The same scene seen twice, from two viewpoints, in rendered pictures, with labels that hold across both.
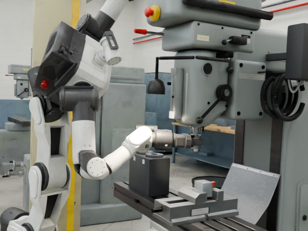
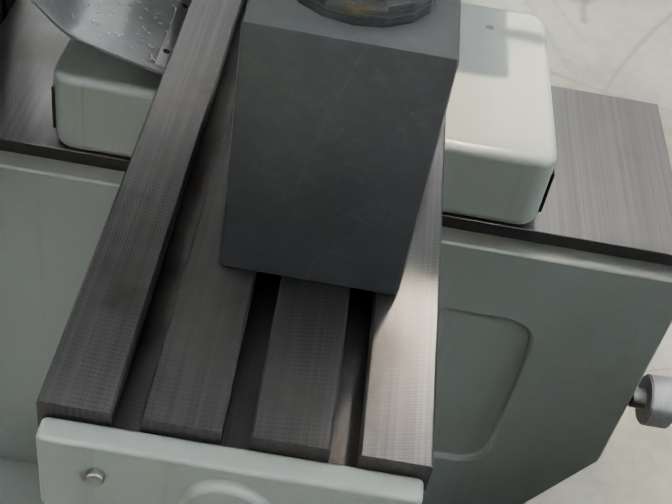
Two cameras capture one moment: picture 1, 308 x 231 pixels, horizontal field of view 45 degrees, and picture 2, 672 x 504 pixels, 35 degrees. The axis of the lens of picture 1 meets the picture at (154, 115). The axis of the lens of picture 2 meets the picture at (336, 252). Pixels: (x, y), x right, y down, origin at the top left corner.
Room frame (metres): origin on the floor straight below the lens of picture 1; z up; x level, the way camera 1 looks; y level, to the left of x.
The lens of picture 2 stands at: (2.42, 0.32, 1.43)
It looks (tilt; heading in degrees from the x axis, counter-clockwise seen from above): 43 degrees down; 208
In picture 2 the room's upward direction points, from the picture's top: 11 degrees clockwise
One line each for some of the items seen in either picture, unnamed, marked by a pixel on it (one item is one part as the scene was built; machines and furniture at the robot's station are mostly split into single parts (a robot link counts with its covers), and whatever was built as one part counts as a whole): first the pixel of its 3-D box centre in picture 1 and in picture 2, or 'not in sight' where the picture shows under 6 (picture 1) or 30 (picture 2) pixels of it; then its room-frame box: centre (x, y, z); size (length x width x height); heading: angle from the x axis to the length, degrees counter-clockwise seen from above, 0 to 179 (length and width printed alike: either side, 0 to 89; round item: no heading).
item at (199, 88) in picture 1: (198, 88); not in sight; (1.61, -0.19, 1.47); 0.21 x 0.19 x 0.32; 30
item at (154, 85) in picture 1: (156, 86); not in sight; (1.47, 0.00, 1.47); 0.07 x 0.07 x 0.06
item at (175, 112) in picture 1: (176, 93); not in sight; (1.55, -0.09, 1.45); 0.04 x 0.04 x 0.21; 30
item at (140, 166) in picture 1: (148, 171); (346, 63); (1.90, 0.02, 1.04); 0.22 x 0.12 x 0.20; 30
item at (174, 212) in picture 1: (196, 202); not in sight; (1.53, -0.19, 0.99); 0.35 x 0.15 x 0.11; 120
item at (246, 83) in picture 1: (232, 90); not in sight; (1.70, -0.35, 1.47); 0.24 x 0.19 x 0.26; 30
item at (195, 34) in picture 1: (207, 40); not in sight; (1.63, -0.22, 1.68); 0.34 x 0.24 x 0.10; 120
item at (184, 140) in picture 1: (174, 140); not in sight; (1.59, -0.09, 1.24); 0.13 x 0.12 x 0.10; 7
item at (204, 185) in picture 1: (203, 188); not in sight; (1.55, -0.22, 1.05); 0.06 x 0.05 x 0.06; 30
